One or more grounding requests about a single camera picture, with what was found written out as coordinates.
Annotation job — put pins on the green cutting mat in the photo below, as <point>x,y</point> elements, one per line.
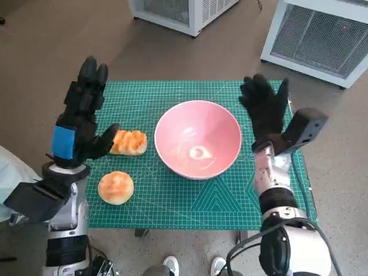
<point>178,201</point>

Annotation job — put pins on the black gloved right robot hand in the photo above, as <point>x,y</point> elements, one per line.
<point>266,112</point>

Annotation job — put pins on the pink bowl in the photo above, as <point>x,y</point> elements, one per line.
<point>184,120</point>

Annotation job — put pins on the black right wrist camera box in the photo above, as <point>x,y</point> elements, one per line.
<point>304,126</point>

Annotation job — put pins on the person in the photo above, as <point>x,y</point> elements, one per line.
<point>14,178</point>

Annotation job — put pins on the person's leg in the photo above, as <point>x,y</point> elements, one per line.
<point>222,273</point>

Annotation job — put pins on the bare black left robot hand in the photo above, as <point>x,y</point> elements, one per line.
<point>80,126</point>

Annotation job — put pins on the large white mesh cabinet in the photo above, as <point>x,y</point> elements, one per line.
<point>316,37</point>

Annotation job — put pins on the person's white shoe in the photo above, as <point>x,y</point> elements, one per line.
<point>171,264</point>
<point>218,264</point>

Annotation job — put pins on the round toy bread bun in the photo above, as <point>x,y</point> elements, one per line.
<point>116,187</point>

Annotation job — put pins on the black shiny device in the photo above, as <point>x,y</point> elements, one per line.
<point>103,266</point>

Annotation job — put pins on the small white mesh cabinet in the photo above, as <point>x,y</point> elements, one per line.
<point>195,14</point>

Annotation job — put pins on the long striped toy bread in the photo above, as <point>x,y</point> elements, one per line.
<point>130,142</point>

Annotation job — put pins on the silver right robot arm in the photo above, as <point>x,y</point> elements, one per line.
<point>276,201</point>

